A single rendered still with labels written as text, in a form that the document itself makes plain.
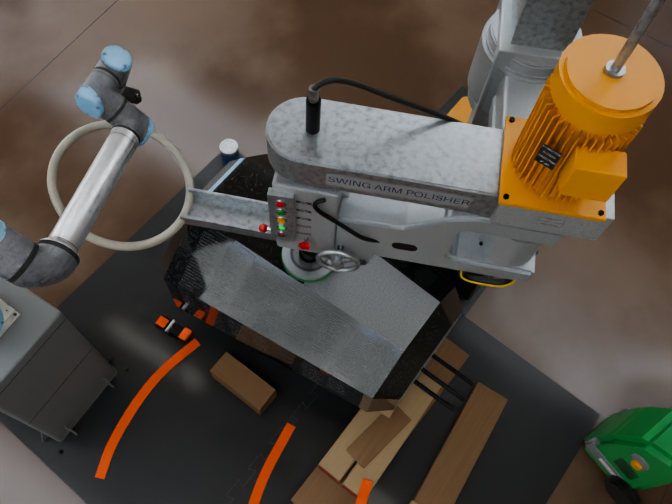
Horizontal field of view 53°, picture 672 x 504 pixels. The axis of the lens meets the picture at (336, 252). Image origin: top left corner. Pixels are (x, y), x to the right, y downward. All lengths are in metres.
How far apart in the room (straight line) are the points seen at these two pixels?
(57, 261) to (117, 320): 1.69
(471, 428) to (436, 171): 1.71
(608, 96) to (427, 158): 0.52
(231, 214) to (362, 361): 0.74
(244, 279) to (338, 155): 1.01
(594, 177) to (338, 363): 1.36
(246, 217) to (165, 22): 2.30
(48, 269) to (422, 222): 1.05
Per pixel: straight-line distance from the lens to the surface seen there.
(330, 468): 3.07
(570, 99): 1.58
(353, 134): 1.89
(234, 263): 2.73
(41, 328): 2.70
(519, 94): 2.36
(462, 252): 2.27
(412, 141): 1.90
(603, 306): 3.79
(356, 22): 4.50
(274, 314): 2.71
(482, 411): 3.33
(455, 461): 3.26
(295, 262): 2.59
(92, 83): 2.15
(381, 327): 2.57
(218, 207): 2.48
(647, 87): 1.65
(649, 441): 3.10
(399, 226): 2.11
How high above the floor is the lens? 3.25
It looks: 65 degrees down
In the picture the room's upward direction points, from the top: 6 degrees clockwise
